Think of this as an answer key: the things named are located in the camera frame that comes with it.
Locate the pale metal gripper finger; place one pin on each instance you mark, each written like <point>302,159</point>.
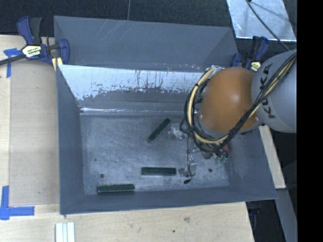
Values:
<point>176,131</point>
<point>189,169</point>

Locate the dark green flat block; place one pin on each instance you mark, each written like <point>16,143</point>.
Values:
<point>158,171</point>
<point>115,188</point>
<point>159,130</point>

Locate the grey metal bin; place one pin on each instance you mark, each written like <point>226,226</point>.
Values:
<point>141,147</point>

